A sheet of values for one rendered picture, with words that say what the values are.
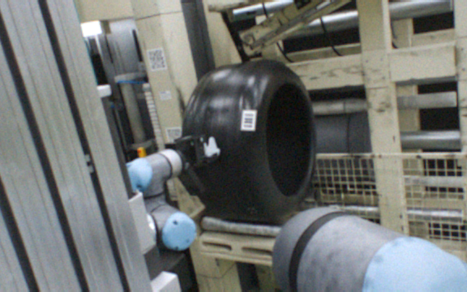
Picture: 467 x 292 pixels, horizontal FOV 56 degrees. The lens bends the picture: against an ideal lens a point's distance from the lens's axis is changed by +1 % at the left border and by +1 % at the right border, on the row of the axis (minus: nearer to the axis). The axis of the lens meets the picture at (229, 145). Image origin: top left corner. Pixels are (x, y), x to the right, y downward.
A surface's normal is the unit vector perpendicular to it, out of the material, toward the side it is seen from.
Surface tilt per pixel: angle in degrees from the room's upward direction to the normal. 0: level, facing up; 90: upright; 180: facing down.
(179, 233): 90
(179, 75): 90
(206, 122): 60
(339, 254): 35
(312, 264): 56
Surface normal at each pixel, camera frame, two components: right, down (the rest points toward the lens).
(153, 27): -0.51, 0.33
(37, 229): 0.81, 0.00
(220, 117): -0.53, -0.26
